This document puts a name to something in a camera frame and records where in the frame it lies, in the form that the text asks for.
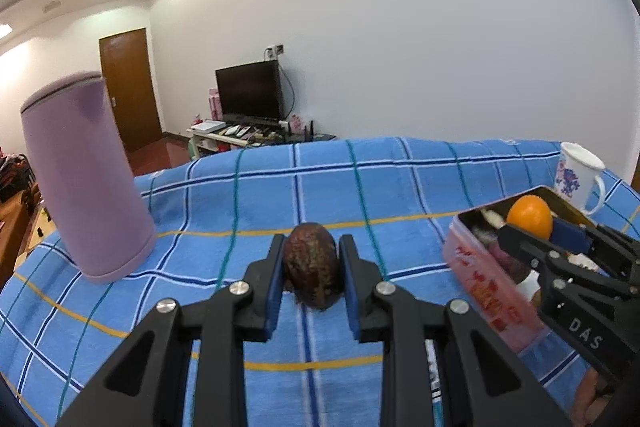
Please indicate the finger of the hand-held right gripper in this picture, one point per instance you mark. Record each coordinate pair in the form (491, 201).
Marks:
(530, 249)
(567, 234)

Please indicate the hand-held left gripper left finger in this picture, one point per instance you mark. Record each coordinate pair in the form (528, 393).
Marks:
(275, 297)

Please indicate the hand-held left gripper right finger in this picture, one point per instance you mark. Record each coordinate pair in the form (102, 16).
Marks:
(350, 297)

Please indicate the orange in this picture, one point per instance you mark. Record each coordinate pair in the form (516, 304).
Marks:
(527, 213)

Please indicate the dark brown avocado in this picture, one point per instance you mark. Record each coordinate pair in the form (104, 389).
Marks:
(312, 262)

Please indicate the person's right hand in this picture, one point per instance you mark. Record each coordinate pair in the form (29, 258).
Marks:
(587, 402)

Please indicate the white floral mug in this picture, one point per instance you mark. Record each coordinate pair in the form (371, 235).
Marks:
(575, 177)

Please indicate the blue plaid blanket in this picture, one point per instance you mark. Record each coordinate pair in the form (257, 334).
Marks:
(400, 187)

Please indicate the white television stand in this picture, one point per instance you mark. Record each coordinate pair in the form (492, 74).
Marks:
(220, 142)

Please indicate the black router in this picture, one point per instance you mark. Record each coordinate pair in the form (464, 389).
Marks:
(307, 134)

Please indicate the pink patterned item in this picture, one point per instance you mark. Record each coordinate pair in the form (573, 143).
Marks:
(296, 124)

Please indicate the white flat box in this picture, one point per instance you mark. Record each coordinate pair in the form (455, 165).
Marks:
(207, 126)

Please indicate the pink box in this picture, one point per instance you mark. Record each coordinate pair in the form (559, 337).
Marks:
(215, 104)

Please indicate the black television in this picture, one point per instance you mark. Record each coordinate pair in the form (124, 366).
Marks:
(250, 89)

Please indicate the purple cylindrical container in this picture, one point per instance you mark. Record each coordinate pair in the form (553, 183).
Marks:
(85, 187)

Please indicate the brown wooden door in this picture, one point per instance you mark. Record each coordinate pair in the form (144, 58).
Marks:
(131, 92)

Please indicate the brown wooden furniture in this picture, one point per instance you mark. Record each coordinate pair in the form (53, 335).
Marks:
(15, 227)

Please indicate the ceiling vent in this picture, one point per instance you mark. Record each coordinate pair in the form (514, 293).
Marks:
(52, 5)

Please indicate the square ceiling light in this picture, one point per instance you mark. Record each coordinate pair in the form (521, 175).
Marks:
(5, 30)

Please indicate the wall power outlet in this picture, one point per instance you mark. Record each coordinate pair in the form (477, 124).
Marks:
(275, 51)

